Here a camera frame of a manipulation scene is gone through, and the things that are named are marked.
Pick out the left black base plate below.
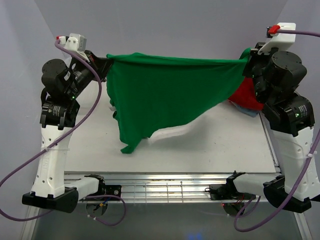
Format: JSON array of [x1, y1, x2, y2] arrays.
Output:
[[84, 185, 122, 202]]

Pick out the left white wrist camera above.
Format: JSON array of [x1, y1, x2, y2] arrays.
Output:
[[56, 33, 87, 58]]

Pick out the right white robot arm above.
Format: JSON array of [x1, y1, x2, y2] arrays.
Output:
[[225, 42, 320, 213]]

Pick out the green t shirt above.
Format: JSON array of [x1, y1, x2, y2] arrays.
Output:
[[106, 49, 250, 154]]

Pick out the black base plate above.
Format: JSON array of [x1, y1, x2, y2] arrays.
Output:
[[84, 185, 122, 202], [204, 184, 253, 201]]

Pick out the red t shirt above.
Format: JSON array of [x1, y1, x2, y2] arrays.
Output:
[[228, 77, 264, 111]]

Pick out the blue folded cloth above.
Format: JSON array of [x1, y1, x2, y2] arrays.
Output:
[[231, 102, 259, 118]]

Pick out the aluminium rail frame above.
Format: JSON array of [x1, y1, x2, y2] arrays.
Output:
[[62, 117, 283, 205]]

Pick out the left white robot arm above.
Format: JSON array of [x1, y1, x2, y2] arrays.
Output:
[[22, 57, 106, 213]]

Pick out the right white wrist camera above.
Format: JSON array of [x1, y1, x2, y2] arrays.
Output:
[[257, 22, 296, 55]]

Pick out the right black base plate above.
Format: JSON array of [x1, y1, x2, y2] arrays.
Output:
[[204, 184, 253, 201]]

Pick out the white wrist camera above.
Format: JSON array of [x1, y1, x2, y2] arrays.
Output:
[[257, 22, 296, 55], [56, 33, 87, 58]]

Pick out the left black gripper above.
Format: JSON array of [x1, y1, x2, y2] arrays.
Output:
[[65, 50, 113, 99]]

